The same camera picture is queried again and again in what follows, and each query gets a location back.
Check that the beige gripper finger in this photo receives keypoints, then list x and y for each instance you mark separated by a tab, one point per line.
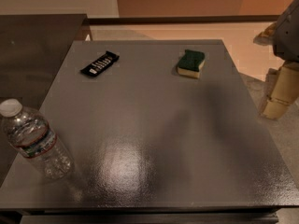
281	90
265	38

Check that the green and yellow sponge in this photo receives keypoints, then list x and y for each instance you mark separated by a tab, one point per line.
191	63

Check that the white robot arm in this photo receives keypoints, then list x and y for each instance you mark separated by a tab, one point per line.
286	38

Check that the black rxbar chocolate bar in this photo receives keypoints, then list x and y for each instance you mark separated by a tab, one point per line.
101	64

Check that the clear plastic water bottle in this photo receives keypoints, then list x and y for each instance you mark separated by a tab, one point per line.
28	132

